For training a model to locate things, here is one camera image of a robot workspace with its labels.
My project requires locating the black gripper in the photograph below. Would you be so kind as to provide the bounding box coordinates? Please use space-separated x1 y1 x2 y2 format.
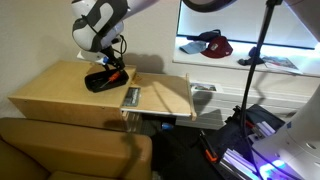
101 49 127 78

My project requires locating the orange handled screwdriver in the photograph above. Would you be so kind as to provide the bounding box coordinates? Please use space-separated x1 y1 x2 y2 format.
99 71 121 90

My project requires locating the black plastic tray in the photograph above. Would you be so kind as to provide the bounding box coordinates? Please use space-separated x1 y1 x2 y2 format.
83 68 130 94

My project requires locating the metal robot base platform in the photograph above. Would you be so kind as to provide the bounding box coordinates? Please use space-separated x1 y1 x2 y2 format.
199 103 303 180

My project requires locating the light wooden cabinet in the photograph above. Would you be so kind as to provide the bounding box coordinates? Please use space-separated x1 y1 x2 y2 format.
7 59 138 133

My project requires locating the grey simplehuman booklet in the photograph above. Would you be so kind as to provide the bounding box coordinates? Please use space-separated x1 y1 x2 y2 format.
122 86 142 108

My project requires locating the pull-out wooden drawer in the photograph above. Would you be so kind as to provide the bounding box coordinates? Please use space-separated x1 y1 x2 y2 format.
119 72 198 122

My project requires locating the small blue object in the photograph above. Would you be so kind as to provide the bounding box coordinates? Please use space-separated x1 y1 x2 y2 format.
161 122 175 131

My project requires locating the light blue cap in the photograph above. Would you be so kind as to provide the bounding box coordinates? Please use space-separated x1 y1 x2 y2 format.
178 40 208 55

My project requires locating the white window sill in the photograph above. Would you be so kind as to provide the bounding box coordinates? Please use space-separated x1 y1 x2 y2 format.
172 35 320 79

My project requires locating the photo leaflet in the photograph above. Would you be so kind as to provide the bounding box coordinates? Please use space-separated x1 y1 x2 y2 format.
190 81 224 94

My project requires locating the tan leather sofa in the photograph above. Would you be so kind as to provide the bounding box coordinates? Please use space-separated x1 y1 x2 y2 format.
0 116 154 180

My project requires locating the navy blue cap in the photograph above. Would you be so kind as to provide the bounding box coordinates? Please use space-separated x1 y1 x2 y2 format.
186 28 222 43

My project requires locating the maroon baseball cap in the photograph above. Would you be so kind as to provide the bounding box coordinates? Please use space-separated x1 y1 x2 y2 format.
200 35 234 60

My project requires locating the black orange clamp tool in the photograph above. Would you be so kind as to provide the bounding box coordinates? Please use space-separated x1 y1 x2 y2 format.
199 129 220 164

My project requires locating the white radiator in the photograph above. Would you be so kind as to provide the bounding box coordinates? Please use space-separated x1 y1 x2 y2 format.
175 79 315 132

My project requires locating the colourful printed magazine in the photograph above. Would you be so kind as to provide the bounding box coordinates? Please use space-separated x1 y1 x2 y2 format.
261 55 304 75

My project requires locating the wrist camera assembly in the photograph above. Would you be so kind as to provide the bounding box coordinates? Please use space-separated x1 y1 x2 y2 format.
76 50 110 65

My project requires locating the black hanging cable bundle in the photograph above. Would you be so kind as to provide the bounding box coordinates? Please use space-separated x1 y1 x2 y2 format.
239 0 285 134

